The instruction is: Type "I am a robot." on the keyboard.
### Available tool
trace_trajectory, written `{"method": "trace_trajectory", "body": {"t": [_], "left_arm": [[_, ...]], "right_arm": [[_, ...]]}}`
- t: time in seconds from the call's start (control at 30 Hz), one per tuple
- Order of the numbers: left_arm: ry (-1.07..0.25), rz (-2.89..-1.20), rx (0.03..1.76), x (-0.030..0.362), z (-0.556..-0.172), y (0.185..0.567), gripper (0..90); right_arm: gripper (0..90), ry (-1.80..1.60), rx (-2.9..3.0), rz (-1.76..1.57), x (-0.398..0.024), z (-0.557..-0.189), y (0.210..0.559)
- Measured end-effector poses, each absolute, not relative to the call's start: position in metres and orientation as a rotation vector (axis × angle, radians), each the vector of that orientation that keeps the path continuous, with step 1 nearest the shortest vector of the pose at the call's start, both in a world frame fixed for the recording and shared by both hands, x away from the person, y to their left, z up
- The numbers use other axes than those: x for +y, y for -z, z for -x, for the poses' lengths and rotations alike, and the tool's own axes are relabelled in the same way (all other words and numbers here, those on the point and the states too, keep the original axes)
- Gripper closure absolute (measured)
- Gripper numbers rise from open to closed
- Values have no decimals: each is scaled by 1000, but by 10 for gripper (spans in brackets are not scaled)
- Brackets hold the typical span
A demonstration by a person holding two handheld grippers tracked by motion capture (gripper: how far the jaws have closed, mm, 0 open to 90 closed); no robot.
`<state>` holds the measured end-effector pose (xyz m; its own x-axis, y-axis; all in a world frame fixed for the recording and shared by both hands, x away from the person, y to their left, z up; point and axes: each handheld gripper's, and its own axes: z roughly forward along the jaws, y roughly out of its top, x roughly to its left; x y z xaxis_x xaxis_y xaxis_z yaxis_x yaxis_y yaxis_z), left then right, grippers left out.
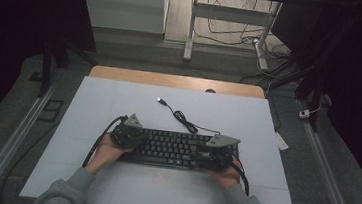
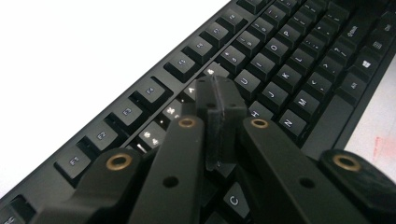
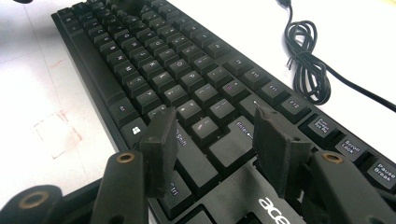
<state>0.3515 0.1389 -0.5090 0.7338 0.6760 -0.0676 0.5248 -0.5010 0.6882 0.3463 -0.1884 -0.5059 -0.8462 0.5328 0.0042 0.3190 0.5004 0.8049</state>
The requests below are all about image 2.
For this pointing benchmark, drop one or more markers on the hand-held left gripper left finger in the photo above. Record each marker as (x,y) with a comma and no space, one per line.
(207,102)

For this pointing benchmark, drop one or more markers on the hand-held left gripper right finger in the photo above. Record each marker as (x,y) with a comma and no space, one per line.
(232,102)

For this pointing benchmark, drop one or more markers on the black keyboard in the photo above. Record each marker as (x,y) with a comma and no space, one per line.
(280,62)

